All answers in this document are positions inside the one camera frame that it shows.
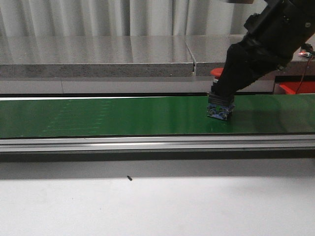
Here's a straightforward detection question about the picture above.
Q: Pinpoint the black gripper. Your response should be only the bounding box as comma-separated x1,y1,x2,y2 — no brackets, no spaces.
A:
214,35,293,97

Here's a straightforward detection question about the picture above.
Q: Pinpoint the red push button switch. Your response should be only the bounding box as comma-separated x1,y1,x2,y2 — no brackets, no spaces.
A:
207,67,235,120

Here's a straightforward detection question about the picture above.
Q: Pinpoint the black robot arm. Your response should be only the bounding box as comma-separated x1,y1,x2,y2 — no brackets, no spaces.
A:
211,0,315,97

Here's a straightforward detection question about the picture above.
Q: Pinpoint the red tray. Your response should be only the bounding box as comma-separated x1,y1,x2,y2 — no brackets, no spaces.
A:
279,81,315,94

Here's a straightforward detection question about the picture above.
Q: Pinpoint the green conveyor belt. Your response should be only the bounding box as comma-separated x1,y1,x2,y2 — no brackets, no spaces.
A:
0,94,315,138

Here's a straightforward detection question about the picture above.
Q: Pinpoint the small green circuit board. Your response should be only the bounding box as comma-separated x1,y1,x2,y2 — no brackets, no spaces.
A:
298,43,315,58

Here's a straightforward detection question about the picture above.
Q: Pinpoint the grey granite counter slab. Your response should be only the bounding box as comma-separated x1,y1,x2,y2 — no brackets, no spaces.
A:
0,34,315,78

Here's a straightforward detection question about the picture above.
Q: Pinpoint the grey curtain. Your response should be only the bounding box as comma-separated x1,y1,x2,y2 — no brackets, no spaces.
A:
0,0,267,37

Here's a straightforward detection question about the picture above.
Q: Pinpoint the red and black wire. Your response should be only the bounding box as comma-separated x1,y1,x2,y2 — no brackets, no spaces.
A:
295,55,315,95

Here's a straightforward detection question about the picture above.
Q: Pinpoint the aluminium conveyor frame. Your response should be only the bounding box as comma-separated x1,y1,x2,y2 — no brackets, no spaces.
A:
0,134,315,153

